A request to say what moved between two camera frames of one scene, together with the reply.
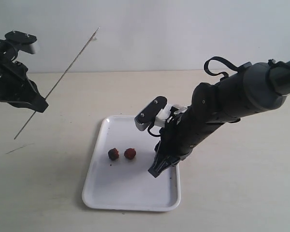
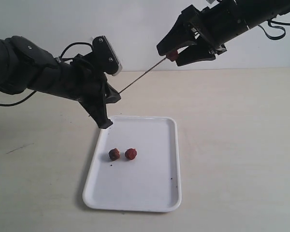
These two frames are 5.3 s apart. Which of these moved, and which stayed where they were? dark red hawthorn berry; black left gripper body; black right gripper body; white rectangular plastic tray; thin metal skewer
Moved: black left gripper body; black right gripper body; thin metal skewer
Stayed: dark red hawthorn berry; white rectangular plastic tray
